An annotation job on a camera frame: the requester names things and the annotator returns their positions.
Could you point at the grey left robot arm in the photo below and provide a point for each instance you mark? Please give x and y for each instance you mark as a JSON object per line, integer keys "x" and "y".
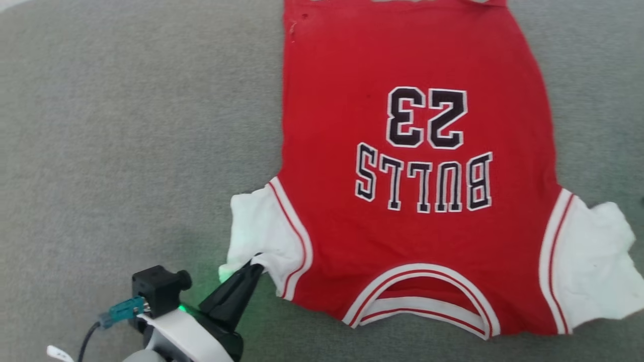
{"x": 141, "y": 357}

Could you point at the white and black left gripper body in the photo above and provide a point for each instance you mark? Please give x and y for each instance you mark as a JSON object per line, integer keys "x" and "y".
{"x": 191, "y": 337}

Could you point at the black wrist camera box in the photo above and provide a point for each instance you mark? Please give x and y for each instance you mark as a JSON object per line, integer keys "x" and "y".
{"x": 158, "y": 289}

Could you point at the red Bulls 23 jersey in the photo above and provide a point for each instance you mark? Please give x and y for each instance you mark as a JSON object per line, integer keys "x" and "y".
{"x": 402, "y": 60}

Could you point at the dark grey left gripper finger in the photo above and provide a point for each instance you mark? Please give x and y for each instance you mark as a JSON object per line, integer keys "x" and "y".
{"x": 226, "y": 294}
{"x": 240, "y": 301}

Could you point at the grey fabric sofa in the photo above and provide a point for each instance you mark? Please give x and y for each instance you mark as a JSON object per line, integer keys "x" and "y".
{"x": 126, "y": 125}

